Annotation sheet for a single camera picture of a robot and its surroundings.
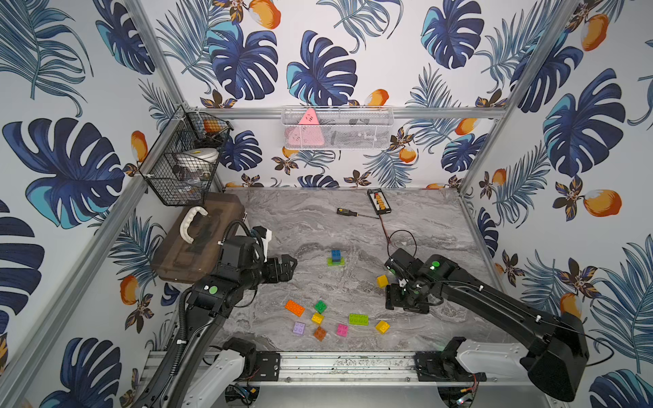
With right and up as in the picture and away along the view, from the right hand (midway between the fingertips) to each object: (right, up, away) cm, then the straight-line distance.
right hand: (395, 306), depth 76 cm
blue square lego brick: (-17, +13, +16) cm, 27 cm away
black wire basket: (-70, +44, +9) cm, 83 cm away
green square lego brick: (-23, -4, +9) cm, 25 cm away
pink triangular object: (-28, +56, +14) cm, 64 cm away
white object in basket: (-61, +45, +4) cm, 76 cm away
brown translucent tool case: (-65, +16, +6) cm, 67 cm away
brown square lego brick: (-23, -10, +4) cm, 25 cm away
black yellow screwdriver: (-10, +28, +34) cm, 46 cm away
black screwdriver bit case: (+3, +34, +38) cm, 51 cm away
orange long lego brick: (-32, -4, +9) cm, 33 cm away
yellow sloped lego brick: (-24, -6, +6) cm, 25 cm away
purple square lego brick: (-29, -8, +4) cm, 31 cm away
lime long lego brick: (-10, -7, +7) cm, 14 cm away
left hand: (-33, +15, -5) cm, 36 cm away
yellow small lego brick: (-3, -8, +4) cm, 9 cm away
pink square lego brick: (-16, -10, +5) cm, 19 cm away
